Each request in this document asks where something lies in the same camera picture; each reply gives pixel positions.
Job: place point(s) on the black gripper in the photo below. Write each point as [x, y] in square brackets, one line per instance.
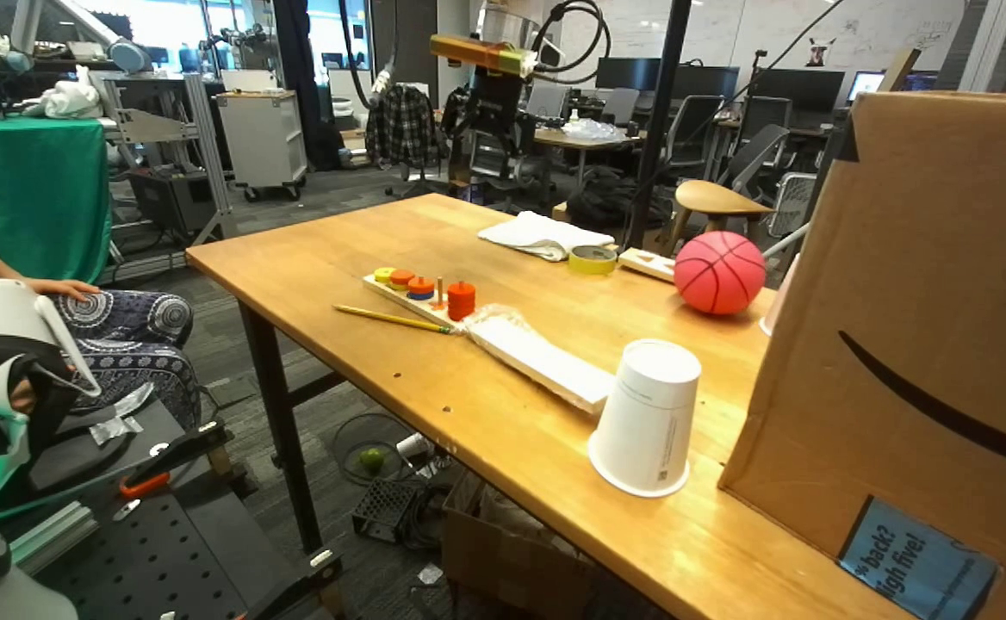
[492, 105]

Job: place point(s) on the pink rubber basketball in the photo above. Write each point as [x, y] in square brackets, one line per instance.
[722, 275]

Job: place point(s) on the person right hand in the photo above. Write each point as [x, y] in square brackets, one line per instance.
[65, 289]

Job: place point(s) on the plaid jacket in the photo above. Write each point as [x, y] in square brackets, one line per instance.
[400, 122]

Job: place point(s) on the round background table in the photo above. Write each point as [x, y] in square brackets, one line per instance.
[583, 135]

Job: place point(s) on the folded white towel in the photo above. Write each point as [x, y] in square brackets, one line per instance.
[542, 231]

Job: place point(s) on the wide black computer monitor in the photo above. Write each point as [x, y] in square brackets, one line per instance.
[644, 74]

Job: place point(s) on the yellow tape roll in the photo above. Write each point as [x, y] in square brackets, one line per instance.
[592, 261]

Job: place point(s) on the dark orange disc block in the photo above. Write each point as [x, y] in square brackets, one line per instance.
[422, 289]

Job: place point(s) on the red cylinder block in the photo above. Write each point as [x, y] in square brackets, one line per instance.
[461, 300]

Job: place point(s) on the wooden strip with holes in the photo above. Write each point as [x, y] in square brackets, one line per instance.
[647, 265]

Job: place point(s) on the white wheeled cart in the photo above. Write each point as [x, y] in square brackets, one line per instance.
[263, 140]

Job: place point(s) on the yellow pencil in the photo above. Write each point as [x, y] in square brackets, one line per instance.
[389, 319]

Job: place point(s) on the round wooden stool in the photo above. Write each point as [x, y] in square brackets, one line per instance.
[714, 199]

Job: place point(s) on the long white foam board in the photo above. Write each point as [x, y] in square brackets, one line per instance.
[540, 358]

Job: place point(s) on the grey metal shelf rack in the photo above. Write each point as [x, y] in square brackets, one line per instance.
[163, 151]

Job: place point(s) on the small dark tripod gadget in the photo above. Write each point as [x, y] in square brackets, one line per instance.
[819, 53]

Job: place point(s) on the white paper cup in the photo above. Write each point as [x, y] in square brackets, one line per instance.
[647, 419]

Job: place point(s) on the lit computer monitor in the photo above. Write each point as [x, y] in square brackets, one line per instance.
[867, 86]

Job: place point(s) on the patterned trouser leg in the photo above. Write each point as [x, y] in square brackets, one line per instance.
[135, 334]

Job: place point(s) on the brown cardboard floor box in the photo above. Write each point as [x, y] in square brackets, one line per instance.
[514, 571]

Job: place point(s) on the green cloth covered table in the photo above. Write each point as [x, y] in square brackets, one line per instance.
[26, 195]

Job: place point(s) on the large cardboard shipping box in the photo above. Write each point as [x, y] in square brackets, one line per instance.
[928, 347]

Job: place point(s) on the aluminium extrusion bar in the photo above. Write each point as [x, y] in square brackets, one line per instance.
[49, 539]

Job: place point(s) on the black table leg frame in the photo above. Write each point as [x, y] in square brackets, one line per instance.
[283, 437]

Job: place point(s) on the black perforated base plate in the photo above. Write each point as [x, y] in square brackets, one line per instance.
[169, 562]

